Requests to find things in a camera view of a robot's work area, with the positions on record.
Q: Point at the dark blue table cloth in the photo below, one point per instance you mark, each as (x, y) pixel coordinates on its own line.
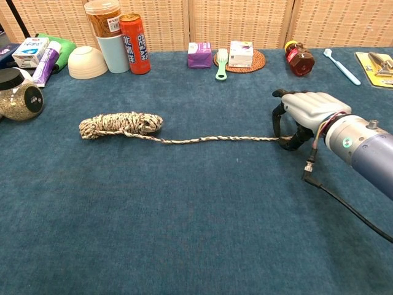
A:
(184, 215)

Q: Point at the light blue toothbrush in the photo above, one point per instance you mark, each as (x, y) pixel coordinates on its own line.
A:
(342, 67)

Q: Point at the glass jar with black lid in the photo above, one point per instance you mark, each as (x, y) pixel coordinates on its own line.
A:
(18, 101)

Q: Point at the white blue milk carton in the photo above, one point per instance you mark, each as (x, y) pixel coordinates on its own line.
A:
(30, 50)

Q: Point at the green folded cloth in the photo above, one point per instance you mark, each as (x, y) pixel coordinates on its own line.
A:
(66, 50)

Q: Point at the red sauce bottle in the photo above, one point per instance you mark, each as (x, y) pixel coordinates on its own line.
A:
(301, 61)

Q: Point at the dark blue printed box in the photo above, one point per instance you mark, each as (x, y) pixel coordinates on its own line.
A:
(7, 53)

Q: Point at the purple white toothpaste tube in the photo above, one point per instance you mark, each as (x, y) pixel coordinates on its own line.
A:
(46, 66)

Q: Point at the white box with purple print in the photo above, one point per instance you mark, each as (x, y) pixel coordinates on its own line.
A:
(241, 53)

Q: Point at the clear jar of rubber bands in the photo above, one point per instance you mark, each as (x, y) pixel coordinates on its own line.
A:
(102, 20)

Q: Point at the black stand pole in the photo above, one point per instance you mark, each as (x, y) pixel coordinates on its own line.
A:
(17, 18)

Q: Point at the bamboo folding screen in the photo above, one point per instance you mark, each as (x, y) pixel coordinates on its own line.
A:
(230, 21)

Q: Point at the razor in yellow package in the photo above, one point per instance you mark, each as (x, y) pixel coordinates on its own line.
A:
(377, 73)

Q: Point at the purple small box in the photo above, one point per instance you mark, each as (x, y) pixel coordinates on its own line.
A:
(199, 55)

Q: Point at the white ceramic bowl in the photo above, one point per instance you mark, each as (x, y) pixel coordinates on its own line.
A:
(87, 63)

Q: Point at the round woven coaster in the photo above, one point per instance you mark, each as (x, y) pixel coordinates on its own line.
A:
(259, 61)

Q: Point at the orange red drink can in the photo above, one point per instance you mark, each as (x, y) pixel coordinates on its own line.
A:
(135, 46)

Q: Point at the light blue cup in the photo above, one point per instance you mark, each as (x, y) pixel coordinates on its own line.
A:
(112, 53)

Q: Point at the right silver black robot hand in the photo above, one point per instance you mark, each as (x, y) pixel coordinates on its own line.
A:
(310, 107)

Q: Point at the mint green brush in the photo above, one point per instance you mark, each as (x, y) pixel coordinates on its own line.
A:
(221, 61)

